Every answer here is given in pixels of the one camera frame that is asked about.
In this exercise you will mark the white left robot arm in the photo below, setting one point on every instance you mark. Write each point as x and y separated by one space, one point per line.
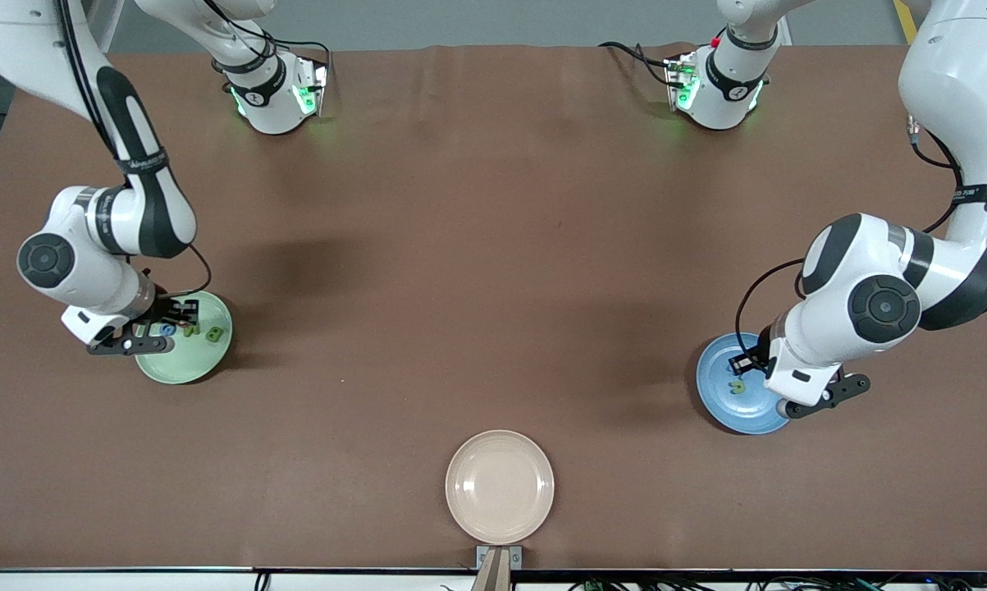
969 82

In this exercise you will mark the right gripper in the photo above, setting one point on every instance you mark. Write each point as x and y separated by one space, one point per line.
167 309

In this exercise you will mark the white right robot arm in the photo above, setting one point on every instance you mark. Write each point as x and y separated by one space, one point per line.
75 230

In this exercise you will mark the brown table mat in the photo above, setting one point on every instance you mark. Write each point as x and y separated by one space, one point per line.
493 246

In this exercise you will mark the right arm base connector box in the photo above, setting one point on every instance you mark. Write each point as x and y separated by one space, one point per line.
313 86

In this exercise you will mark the blue plate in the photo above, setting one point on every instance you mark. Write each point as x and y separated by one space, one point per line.
747 414

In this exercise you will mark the beige plate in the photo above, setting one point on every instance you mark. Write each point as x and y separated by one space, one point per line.
500 487

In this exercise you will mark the white table edge rail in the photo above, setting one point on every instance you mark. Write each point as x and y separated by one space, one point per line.
132 581

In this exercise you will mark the green plate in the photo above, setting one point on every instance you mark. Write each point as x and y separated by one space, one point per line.
189 361

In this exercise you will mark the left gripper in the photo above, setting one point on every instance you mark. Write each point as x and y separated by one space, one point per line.
757 355

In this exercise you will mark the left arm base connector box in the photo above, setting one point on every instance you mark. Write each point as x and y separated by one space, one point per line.
678 82

